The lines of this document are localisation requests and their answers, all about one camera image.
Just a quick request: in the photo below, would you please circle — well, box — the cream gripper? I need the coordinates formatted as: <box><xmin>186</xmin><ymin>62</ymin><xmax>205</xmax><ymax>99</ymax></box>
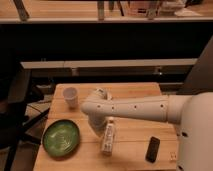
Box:
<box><xmin>91</xmin><ymin>123</ymin><xmax>106</xmax><ymax>137</ymax></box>

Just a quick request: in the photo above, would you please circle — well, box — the green ceramic bowl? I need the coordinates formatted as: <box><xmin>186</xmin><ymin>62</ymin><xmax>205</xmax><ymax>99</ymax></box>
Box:
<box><xmin>42</xmin><ymin>119</ymin><xmax>80</xmax><ymax>157</ymax></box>

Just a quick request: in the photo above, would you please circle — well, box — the black phone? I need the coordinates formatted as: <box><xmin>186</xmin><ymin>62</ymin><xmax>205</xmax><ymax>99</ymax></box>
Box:
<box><xmin>145</xmin><ymin>137</ymin><xmax>160</xmax><ymax>163</ymax></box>

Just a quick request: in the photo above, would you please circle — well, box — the white paper cup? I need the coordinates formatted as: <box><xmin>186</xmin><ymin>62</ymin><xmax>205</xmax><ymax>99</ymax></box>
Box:
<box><xmin>63</xmin><ymin>87</ymin><xmax>78</xmax><ymax>108</ymax></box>

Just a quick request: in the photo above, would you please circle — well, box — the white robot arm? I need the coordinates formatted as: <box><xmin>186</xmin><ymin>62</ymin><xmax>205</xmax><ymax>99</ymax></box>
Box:
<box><xmin>81</xmin><ymin>89</ymin><xmax>213</xmax><ymax>171</ymax></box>

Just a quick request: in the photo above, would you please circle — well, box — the white plastic bottle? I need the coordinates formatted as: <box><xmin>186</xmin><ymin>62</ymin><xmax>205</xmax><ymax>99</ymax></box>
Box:
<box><xmin>101</xmin><ymin>117</ymin><xmax>116</xmax><ymax>156</ymax></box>

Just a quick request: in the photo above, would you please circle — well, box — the black office chair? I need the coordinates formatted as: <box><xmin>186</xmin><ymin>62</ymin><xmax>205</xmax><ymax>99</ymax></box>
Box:
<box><xmin>0</xmin><ymin>62</ymin><xmax>49</xmax><ymax>171</ymax></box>

